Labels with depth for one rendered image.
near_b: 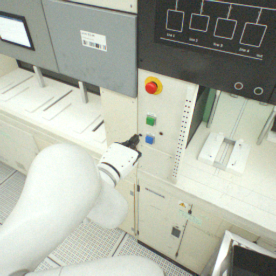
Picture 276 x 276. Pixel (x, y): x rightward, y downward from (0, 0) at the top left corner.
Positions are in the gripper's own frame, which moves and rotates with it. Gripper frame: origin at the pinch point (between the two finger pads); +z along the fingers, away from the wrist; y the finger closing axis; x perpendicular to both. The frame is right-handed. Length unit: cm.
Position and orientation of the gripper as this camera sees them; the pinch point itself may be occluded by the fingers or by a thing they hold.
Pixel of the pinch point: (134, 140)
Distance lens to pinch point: 81.6
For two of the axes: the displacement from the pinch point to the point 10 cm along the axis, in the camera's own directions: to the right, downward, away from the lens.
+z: 4.9, -6.1, 6.2
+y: 8.7, 3.5, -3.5
